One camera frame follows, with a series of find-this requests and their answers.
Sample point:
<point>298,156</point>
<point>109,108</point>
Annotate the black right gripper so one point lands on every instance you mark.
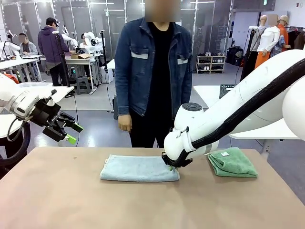
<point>177,164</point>

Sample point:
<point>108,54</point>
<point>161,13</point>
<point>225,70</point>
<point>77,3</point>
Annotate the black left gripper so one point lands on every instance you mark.
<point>50,119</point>

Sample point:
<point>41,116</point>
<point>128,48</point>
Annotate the light blue-grey towel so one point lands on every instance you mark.
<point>138,169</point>

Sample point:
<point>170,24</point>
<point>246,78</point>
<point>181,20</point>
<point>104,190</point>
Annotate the green towel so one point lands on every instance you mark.
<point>236,164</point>

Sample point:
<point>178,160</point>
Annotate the dark grey perforated basket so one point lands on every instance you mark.
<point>225,90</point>

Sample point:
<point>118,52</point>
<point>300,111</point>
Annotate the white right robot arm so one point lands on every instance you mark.
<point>214,124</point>

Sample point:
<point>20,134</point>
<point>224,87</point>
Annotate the small white background robot arm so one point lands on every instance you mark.
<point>91,40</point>

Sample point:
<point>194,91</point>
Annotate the person's right hand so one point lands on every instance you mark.
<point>125,122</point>

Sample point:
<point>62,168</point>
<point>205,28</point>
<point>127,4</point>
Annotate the grey plastic step stool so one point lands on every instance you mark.
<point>115,107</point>
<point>84,84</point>

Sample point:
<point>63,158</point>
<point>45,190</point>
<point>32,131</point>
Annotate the clear plastic bin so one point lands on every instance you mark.
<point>35,84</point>

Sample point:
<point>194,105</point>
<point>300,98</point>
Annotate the grey workbench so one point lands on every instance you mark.
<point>81,64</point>

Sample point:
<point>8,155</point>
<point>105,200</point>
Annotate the open cardboard box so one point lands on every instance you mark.
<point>81,56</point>

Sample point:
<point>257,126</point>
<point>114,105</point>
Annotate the orange cloth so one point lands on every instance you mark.
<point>12,78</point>

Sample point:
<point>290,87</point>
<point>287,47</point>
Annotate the long white back table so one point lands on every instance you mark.
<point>16,62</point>

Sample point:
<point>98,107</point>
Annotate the standing person with cap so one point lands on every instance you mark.
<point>51,45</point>

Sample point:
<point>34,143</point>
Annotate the seated person in white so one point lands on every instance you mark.
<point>83,43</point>

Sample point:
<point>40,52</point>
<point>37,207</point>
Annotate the seated person in grey jacket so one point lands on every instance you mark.
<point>27,46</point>

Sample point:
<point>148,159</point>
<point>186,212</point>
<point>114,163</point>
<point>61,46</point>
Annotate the person in denim jacket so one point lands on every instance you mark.
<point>157,71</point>

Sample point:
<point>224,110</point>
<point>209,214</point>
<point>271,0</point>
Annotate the wooden shoe rack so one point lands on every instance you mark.
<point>210,63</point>

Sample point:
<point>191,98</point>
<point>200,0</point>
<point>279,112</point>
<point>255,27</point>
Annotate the black luggage bags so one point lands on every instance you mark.
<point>234,56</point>

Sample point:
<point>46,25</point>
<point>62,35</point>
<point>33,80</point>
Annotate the mannequin with white shirt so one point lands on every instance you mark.
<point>270,38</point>

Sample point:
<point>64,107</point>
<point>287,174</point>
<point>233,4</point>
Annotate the bare mannequin with grey vest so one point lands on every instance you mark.
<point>262,22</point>

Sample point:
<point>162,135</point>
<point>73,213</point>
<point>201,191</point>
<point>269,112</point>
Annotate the mannequin with beige hat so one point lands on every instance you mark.
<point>283,31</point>

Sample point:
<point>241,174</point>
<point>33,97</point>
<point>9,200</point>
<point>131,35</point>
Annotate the rack of dark garments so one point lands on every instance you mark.
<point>297,39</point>

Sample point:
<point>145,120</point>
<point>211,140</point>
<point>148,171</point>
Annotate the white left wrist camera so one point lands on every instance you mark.
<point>51,100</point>

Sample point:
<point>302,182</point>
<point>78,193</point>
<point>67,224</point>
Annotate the black camera tripod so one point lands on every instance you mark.
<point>62,62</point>

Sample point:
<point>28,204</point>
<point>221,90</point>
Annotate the black camera pole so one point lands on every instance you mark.
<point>103,52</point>

